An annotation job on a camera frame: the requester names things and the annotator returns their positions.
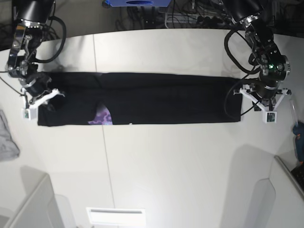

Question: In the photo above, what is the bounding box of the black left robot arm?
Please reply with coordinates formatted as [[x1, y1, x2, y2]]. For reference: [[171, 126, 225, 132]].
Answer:
[[221, 0, 290, 113]]

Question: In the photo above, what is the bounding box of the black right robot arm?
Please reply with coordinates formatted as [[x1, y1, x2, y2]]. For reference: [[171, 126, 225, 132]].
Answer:
[[5, 0, 67, 110]]

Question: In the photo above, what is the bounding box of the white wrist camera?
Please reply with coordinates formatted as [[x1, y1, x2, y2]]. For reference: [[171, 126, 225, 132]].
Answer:
[[22, 108, 38, 121], [263, 111, 277, 124]]

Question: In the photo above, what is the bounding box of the black keyboard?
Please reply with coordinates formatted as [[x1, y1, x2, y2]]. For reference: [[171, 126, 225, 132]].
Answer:
[[291, 164, 304, 190]]

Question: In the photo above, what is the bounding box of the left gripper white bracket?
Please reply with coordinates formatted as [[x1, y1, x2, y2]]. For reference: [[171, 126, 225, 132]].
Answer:
[[232, 79, 292, 112]]

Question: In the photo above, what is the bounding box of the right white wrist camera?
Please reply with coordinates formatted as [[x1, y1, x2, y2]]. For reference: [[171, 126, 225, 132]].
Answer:
[[22, 108, 38, 121]]

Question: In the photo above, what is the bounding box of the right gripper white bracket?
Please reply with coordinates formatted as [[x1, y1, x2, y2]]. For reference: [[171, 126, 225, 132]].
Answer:
[[19, 72, 66, 110]]

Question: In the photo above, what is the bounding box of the blue glue gun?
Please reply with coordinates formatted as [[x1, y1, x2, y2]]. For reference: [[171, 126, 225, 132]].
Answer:
[[290, 99, 304, 164]]

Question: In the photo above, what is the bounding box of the grey cloth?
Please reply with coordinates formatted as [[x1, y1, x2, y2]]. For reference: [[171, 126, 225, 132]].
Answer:
[[0, 110, 20, 162]]

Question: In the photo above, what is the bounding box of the black T-shirt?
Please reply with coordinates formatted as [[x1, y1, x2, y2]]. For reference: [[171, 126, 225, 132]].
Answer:
[[38, 72, 242, 127]]

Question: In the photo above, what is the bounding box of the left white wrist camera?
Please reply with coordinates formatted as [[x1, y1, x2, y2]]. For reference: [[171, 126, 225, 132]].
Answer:
[[263, 111, 277, 124]]

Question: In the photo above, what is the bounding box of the white tray front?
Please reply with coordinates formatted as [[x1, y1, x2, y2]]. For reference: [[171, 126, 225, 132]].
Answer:
[[86, 208, 146, 226]]

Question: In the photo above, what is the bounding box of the blue box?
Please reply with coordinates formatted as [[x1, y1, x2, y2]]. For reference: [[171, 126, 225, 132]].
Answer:
[[105, 0, 171, 7]]

